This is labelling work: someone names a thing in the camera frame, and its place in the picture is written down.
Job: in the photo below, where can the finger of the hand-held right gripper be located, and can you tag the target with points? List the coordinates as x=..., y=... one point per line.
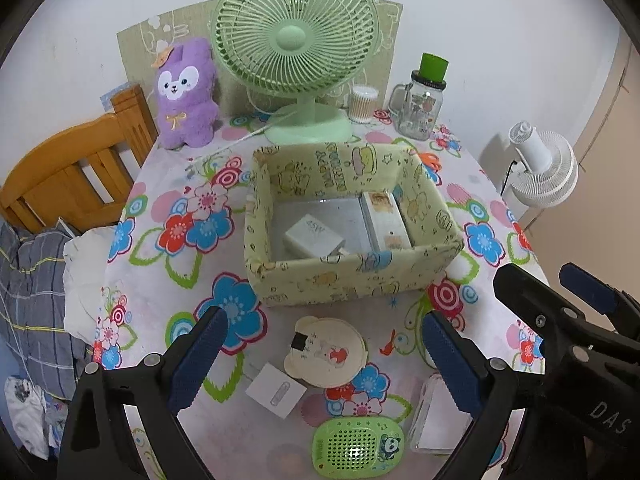
x=587, y=287
x=540, y=305

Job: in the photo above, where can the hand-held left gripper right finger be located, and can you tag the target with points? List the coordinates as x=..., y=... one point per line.
x=450, y=360

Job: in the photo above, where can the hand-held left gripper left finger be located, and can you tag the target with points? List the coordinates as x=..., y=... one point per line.
x=200, y=355

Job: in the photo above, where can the small white box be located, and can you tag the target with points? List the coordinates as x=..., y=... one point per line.
x=272, y=390

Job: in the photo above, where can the green panda case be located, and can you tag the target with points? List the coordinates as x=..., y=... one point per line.
x=350, y=450

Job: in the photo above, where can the printed fabric storage box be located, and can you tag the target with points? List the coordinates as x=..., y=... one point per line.
x=325, y=280

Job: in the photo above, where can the clear plastic box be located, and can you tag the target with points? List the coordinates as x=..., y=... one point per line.
x=430, y=425

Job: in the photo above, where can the floral tablecloth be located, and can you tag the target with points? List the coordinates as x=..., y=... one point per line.
x=150, y=280

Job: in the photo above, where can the round cream bear compact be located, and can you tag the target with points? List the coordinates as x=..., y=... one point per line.
x=332, y=355

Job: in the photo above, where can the white fan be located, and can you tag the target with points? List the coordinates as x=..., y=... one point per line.
x=545, y=170

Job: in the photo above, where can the cream rectangular box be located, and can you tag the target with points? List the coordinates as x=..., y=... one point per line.
x=385, y=220

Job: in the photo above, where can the white charger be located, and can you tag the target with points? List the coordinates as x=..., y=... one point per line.
x=310, y=235

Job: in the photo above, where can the crumpled white clothes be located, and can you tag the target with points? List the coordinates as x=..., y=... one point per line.
x=25, y=410

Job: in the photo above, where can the glass mug jar green lid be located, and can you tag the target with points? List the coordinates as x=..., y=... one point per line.
x=417, y=110

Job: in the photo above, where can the purple plush toy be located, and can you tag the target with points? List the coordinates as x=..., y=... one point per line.
x=187, y=110

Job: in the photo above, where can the wooden chair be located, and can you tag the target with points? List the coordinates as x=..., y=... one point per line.
x=50, y=160

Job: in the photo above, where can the cotton swab container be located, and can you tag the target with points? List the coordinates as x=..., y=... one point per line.
x=363, y=105

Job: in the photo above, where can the blue printed paper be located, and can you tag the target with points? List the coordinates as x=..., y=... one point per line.
x=111, y=95

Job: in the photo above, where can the printed beige board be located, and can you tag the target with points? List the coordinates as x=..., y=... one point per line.
x=135, y=45

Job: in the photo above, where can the green desk fan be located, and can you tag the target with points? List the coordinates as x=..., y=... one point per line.
x=292, y=37

